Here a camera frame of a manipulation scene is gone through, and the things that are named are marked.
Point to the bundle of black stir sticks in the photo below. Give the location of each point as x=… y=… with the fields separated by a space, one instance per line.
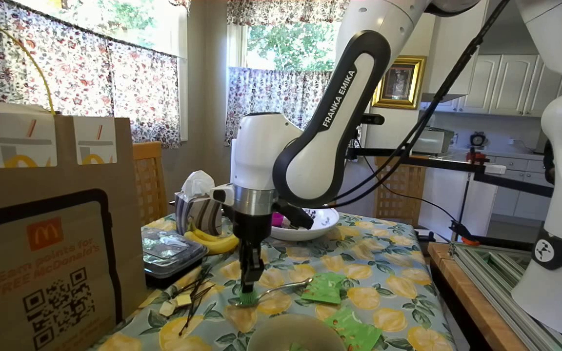
x=194 y=297

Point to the bunch of bananas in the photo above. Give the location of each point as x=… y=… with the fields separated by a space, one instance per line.
x=215 y=242

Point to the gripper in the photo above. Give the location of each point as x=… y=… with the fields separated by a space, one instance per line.
x=252 y=226

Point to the floral curtain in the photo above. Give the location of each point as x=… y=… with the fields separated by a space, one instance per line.
x=90 y=73
x=276 y=97

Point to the white bowl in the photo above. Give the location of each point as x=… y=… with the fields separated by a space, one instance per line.
x=305 y=231

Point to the striped tissue box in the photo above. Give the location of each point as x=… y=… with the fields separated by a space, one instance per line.
x=198 y=214

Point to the small black clock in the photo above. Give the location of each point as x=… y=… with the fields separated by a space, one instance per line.
x=478 y=139

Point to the brown paper bag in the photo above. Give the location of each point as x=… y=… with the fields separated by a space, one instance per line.
x=42 y=234

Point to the orange clamp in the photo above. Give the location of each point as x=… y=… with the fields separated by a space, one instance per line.
x=470 y=241

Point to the floral valance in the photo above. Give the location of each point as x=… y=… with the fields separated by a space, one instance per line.
x=281 y=10

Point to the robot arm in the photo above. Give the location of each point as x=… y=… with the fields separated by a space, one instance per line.
x=320 y=161

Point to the green packet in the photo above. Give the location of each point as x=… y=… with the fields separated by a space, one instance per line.
x=324 y=288
x=354 y=331

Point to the black food container clear lid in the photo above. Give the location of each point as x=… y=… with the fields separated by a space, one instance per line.
x=171 y=253

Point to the lemon print tablecloth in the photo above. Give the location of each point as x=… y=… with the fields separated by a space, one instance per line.
x=388 y=292

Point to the silver spoon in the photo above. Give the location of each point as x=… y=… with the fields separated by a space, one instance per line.
x=281 y=288

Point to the tan packet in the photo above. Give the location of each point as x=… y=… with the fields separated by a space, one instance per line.
x=184 y=299
x=167 y=308

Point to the window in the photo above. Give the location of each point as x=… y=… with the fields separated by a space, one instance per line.
x=291 y=46
x=125 y=22

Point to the gold picture frame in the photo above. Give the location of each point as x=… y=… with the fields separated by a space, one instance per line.
x=399 y=82

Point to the silver toaster oven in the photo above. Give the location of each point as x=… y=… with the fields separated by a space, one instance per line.
x=432 y=141

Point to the white base cabinets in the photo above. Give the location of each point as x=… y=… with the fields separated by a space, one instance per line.
x=515 y=195

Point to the pink toy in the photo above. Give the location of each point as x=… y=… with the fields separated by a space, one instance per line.
x=277 y=219

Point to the green toy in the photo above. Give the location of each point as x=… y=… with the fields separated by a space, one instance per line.
x=248 y=299

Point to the white wall cabinets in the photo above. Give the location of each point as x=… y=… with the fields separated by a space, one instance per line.
x=510 y=83

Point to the wooden chair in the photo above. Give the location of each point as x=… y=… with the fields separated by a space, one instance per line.
x=400 y=195
x=149 y=185

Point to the camera on mount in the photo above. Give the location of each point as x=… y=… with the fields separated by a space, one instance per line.
x=437 y=163

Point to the beige bowl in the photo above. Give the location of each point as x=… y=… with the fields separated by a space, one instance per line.
x=295 y=334

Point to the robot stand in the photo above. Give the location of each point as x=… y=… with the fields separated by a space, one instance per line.
x=476 y=297

